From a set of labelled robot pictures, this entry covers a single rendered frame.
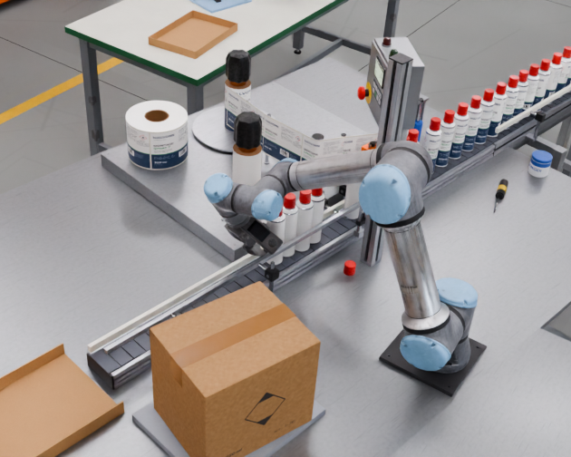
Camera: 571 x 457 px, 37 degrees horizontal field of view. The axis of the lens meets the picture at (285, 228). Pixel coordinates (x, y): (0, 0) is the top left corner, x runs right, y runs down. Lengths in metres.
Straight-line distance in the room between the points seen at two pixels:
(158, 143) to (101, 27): 1.28
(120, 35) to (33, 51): 1.77
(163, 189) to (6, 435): 0.98
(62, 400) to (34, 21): 4.08
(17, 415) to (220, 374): 0.57
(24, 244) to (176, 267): 0.46
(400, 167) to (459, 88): 3.52
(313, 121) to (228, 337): 1.39
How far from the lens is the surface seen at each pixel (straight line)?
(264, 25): 4.01
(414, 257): 1.96
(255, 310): 1.98
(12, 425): 2.18
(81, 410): 2.18
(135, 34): 3.91
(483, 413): 2.25
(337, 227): 2.63
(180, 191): 2.75
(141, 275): 2.51
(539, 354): 2.44
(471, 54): 5.83
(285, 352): 1.89
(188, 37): 3.87
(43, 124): 4.84
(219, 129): 3.04
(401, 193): 1.85
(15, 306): 2.47
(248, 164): 2.59
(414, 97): 2.31
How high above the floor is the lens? 2.48
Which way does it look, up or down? 38 degrees down
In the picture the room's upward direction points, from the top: 4 degrees clockwise
